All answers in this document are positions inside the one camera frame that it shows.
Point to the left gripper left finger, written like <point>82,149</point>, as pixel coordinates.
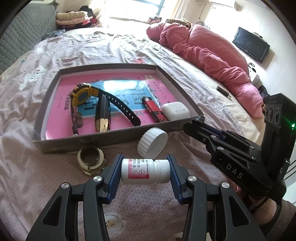
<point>59,218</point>

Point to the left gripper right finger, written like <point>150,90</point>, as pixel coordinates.
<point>213,210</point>

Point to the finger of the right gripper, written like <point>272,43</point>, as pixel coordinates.
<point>203,132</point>
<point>214,138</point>

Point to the white earbuds case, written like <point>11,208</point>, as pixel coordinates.
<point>175,111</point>

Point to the red lighter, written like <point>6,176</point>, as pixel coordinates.
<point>154,110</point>

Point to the small white medicine bottle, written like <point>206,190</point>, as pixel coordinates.
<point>145,171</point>

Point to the yellow black wristwatch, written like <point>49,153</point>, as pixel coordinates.
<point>83,92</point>

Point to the person's right hand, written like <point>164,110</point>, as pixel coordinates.
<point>263,210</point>

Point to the small dark lighter on bed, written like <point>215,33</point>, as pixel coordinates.
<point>223,92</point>

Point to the large white ribbed jar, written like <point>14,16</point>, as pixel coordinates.
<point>152,143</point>

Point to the clear tape roll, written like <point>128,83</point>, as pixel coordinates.
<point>91,160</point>

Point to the pink floral bed sheet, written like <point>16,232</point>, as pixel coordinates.
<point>29,178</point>

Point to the pink quilted duvet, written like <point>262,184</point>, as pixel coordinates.
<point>215,56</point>

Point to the black flat television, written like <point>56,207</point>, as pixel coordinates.
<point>251,44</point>

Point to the shallow grey cardboard box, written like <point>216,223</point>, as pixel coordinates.
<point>61,127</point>

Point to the folded clothes pile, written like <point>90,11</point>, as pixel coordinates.
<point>85,17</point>

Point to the grey quilted headboard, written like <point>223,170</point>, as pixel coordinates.
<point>26,30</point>

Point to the white wall air conditioner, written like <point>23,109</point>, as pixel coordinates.
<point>229,3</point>

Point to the window with dark frame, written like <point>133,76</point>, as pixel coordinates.
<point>138,10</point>

